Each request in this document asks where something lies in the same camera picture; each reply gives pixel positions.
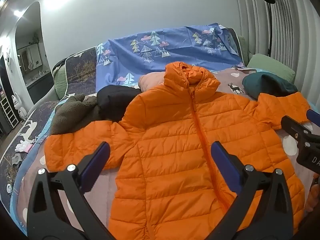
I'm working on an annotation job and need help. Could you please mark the mauve dotted bed sheet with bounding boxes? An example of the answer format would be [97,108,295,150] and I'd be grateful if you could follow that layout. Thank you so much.
[7,66,320,240]

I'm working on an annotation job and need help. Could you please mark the orange puffer jacket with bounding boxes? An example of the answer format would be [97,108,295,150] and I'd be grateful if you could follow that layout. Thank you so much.
[44,61,312,240]

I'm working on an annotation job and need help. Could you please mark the teal folded garment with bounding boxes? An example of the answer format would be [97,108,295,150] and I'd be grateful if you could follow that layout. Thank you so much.
[242,71,299,101]

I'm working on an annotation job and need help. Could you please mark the large green pillow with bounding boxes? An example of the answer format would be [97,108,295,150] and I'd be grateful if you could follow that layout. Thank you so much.
[246,54,297,83]

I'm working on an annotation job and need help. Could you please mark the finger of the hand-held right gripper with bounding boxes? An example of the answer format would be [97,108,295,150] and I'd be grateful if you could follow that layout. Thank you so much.
[306,108,320,125]
[281,115,313,141]

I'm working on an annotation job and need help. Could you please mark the pink folded garment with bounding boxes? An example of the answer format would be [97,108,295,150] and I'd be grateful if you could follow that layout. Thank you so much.
[138,72,167,92]

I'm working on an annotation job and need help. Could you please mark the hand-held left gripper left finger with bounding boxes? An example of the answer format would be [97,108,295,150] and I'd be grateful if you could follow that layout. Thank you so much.
[27,142,118,240]

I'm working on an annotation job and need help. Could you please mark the brown fleece garment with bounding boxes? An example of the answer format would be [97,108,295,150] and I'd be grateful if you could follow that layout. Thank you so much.
[51,94,101,135]

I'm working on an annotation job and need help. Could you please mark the blue tree-print sheet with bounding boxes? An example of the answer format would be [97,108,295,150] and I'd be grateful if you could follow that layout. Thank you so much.
[96,23,245,87]

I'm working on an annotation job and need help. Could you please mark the white shelf rack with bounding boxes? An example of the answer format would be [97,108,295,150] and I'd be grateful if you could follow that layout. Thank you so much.
[0,97,18,128]

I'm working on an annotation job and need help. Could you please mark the dark branch-print quilt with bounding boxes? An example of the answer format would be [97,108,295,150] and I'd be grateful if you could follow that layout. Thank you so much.
[0,48,98,207]

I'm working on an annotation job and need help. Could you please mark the person's right hand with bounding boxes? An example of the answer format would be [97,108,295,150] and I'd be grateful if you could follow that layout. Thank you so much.
[306,183,320,213]

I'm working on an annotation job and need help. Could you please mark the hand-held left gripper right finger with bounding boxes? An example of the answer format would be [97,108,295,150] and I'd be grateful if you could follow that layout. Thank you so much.
[207,141,293,240]

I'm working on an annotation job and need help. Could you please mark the black folded garment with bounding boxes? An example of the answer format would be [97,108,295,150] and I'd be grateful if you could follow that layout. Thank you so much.
[96,85,142,122]

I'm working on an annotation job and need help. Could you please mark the white pleated curtain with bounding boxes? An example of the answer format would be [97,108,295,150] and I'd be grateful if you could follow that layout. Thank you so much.
[232,0,320,107]

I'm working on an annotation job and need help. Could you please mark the small green pillow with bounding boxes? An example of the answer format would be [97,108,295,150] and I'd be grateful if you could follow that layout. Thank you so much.
[52,67,68,100]

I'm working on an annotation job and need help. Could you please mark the white cat figurine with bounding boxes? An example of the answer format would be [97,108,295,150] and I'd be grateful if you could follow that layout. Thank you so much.
[11,92,28,121]

